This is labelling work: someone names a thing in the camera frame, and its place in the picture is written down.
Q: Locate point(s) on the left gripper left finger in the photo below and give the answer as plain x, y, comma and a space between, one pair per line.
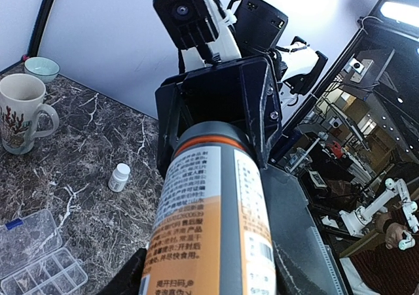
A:
128, 279

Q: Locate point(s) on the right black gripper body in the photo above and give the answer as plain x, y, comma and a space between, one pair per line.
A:
227, 92

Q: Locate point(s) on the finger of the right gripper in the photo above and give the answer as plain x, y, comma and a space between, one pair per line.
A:
261, 107
173, 120

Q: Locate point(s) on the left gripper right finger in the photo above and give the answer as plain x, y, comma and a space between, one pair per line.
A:
290, 263

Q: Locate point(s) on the orange pill bottle grey cap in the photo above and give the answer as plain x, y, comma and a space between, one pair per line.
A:
211, 233

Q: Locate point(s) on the clear plastic pill organizer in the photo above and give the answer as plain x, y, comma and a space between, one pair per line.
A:
33, 260

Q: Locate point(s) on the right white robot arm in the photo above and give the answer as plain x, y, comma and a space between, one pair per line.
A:
258, 29

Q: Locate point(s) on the small white pill bottle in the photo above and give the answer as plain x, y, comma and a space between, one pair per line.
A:
119, 177

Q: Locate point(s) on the green ceramic bowl right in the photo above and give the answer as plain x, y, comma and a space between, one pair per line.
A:
43, 68

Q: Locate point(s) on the beige ceramic mug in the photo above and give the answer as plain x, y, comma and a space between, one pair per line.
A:
22, 104

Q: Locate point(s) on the ceiling light strip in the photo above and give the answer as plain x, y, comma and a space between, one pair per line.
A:
399, 12

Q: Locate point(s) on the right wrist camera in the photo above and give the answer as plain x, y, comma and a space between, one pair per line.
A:
202, 31

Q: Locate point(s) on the right black frame post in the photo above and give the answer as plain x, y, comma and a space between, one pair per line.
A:
39, 28

